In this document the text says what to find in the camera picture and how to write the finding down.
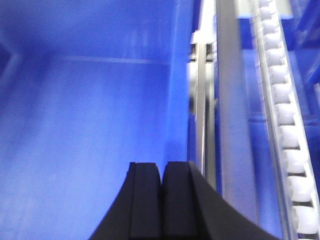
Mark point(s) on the steel divider rail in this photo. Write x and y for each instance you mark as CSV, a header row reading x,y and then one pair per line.
x,y
218,100

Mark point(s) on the large blue bin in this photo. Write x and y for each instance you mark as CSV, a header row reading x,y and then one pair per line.
x,y
86,87
306,31

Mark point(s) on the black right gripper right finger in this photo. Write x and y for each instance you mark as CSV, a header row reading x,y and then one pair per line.
x,y
193,210

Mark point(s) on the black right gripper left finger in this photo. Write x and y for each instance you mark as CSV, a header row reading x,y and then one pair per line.
x,y
136,213

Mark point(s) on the white roller track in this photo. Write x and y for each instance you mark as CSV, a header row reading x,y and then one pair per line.
x,y
296,184

